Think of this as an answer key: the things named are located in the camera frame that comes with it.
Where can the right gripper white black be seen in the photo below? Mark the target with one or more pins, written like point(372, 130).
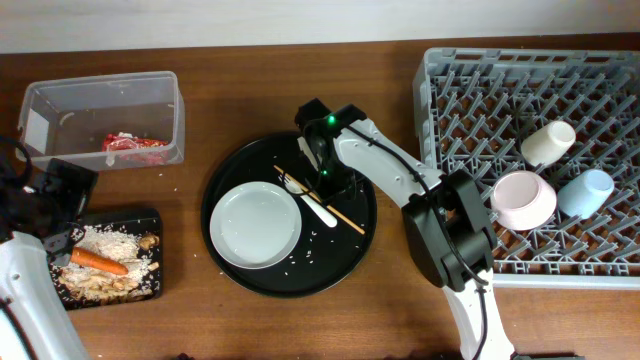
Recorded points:
point(324, 189)

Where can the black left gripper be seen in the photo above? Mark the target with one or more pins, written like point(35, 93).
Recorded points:
point(77, 191)

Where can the wooden chopstick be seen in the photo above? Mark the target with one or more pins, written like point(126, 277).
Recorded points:
point(333, 211)

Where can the orange carrot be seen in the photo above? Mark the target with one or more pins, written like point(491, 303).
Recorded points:
point(89, 259)

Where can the white plastic fork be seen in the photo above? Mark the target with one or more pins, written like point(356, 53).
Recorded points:
point(324, 215)

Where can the white tissue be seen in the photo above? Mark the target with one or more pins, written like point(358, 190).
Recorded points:
point(110, 158)

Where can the red snack wrapper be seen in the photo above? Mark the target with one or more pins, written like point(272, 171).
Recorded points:
point(126, 141)

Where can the brown mushroom piece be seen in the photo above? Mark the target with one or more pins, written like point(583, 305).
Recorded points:
point(148, 241)

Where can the pink small bowl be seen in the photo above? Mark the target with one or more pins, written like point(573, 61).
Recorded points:
point(522, 200)

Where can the white cup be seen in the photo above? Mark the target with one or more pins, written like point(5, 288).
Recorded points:
point(549, 144)

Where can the light blue cup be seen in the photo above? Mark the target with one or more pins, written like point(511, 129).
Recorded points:
point(585, 194)

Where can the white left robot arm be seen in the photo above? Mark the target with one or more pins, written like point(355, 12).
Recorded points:
point(30, 306)

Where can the black rectangular waste tray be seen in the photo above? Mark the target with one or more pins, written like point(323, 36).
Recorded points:
point(137, 221)

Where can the grey dishwasher rack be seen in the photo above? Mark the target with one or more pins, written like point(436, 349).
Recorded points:
point(473, 108)

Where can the pile of rice scraps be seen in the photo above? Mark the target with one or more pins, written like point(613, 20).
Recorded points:
point(83, 287)

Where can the clear plastic bin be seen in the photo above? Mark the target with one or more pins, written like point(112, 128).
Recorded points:
point(69, 119)

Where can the round black serving tray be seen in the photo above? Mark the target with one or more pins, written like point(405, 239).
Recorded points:
point(323, 256)

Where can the grey round plate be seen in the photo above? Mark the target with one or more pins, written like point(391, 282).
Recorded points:
point(255, 225)

